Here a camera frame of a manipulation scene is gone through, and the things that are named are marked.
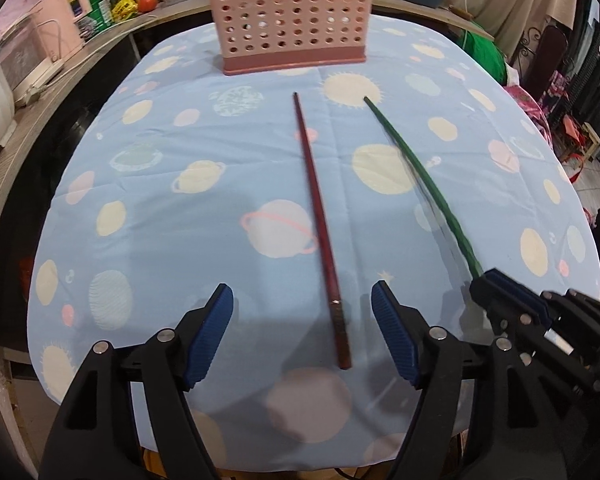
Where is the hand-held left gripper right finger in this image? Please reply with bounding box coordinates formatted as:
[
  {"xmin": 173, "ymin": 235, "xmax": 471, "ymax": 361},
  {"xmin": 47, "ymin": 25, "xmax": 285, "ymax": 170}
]
[{"xmin": 371, "ymin": 281, "xmax": 567, "ymax": 480}]

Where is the yellow packet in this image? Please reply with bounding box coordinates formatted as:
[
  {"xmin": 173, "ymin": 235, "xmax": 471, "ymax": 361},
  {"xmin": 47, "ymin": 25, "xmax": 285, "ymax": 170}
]
[{"xmin": 111, "ymin": 0, "xmax": 139, "ymax": 22}]

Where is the ornate metal chair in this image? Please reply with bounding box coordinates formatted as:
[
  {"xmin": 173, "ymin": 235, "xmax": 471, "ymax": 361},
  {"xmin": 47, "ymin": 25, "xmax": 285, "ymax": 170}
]
[{"xmin": 516, "ymin": 24, "xmax": 569, "ymax": 107}]

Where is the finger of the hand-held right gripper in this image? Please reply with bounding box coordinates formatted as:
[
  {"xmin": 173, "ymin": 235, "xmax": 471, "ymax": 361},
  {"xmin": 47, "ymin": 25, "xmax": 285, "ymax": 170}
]
[
  {"xmin": 482, "ymin": 269, "xmax": 600, "ymax": 348},
  {"xmin": 469, "ymin": 277, "xmax": 600, "ymax": 397}
]

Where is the red cloth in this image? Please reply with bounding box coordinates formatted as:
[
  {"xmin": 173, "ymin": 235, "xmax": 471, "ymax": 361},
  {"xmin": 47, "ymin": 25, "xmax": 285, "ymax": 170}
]
[{"xmin": 559, "ymin": 114, "xmax": 600, "ymax": 162}]

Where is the beige curtain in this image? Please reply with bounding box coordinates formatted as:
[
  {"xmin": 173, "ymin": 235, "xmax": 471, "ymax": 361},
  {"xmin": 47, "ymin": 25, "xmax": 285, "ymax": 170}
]
[{"xmin": 480, "ymin": 0, "xmax": 583, "ymax": 61}]

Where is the pink perforated utensil basket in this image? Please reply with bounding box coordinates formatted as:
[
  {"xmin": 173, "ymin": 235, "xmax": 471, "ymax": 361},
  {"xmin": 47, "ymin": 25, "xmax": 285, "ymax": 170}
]
[{"xmin": 201, "ymin": 0, "xmax": 376, "ymax": 77}]

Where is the blue planet-print tablecloth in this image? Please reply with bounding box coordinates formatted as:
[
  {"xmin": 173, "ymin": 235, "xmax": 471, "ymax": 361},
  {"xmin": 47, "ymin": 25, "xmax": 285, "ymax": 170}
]
[{"xmin": 27, "ymin": 15, "xmax": 600, "ymax": 480}]

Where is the pink kitchen appliance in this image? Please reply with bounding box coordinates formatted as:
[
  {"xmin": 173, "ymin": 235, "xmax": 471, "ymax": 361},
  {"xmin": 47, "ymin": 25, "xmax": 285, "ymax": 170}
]
[{"xmin": 32, "ymin": 0, "xmax": 89, "ymax": 61}]

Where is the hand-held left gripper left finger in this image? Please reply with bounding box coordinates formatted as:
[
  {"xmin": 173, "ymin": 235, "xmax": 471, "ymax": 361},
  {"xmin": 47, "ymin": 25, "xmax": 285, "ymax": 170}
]
[{"xmin": 40, "ymin": 284, "xmax": 234, "ymax": 480}]

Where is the white toaster oven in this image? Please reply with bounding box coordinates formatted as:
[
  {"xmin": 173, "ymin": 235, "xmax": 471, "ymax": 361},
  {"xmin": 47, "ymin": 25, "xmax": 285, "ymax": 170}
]
[{"xmin": 0, "ymin": 25, "xmax": 67, "ymax": 107}]

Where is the green bag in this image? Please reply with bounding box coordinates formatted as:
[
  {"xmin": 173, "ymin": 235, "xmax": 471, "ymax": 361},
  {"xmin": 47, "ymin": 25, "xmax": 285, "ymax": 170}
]
[{"xmin": 460, "ymin": 25, "xmax": 507, "ymax": 87}]

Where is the dark red chopstick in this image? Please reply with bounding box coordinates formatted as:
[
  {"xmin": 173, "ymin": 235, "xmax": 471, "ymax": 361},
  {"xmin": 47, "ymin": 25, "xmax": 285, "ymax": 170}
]
[{"xmin": 292, "ymin": 91, "xmax": 353, "ymax": 370}]

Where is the green chopstick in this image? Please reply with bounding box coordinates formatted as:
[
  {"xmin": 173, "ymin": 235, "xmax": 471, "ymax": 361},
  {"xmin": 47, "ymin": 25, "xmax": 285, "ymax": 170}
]
[{"xmin": 363, "ymin": 96, "xmax": 485, "ymax": 278}]

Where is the pink floral cloth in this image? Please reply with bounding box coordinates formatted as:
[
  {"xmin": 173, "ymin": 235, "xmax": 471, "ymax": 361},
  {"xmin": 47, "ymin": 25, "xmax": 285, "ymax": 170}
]
[{"xmin": 504, "ymin": 84, "xmax": 557, "ymax": 147}]

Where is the green carton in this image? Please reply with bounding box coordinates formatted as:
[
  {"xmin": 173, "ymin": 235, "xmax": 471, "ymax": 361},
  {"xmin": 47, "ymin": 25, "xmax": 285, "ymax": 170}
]
[{"xmin": 82, "ymin": 0, "xmax": 114, "ymax": 37}]

